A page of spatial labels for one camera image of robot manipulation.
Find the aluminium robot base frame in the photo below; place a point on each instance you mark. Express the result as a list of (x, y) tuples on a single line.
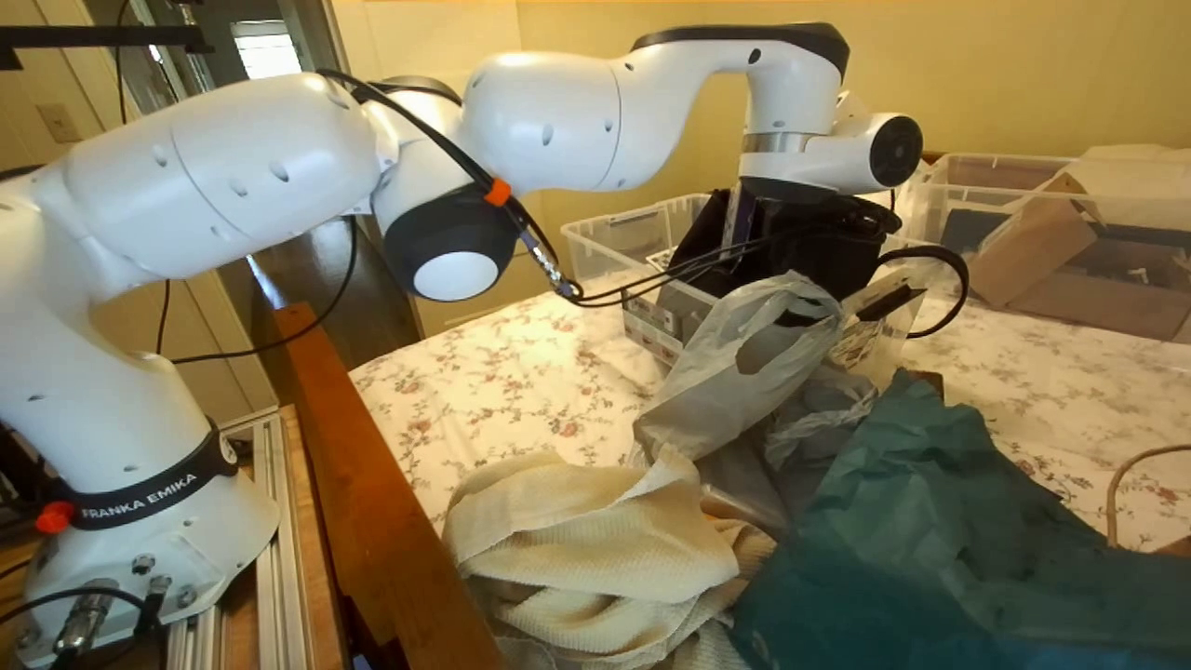
[(282, 581)]

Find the black leather handbag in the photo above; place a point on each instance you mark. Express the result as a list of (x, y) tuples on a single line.
[(857, 256)]

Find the wall light switch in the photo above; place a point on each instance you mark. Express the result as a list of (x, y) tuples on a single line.
[(56, 125)]

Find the grey plastic bag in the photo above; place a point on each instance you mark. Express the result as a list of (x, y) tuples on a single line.
[(732, 375)]

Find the clear plastic storage box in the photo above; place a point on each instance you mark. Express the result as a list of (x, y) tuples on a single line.
[(620, 237)]

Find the brown cardboard box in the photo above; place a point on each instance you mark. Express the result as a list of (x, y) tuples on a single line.
[(1029, 248)]

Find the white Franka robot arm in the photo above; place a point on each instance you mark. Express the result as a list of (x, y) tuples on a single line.
[(186, 187)]

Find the bright hallway window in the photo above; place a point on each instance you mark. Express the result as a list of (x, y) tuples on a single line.
[(266, 51)]

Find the wooden bed footboard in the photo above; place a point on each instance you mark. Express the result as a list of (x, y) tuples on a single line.
[(357, 497)]

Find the floral bed sheet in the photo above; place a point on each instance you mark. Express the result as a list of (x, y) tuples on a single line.
[(498, 386)]

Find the teal cloth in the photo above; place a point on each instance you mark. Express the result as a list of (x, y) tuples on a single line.
[(944, 543)]

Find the pale cardboard sheet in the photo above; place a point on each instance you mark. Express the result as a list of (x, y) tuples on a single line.
[(1136, 181)]

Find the cream knit towel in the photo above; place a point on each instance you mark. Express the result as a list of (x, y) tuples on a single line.
[(597, 533)]

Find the black metal bar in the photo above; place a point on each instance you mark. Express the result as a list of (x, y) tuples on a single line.
[(97, 40)]

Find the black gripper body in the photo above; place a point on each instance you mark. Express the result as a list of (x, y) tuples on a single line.
[(800, 220)]

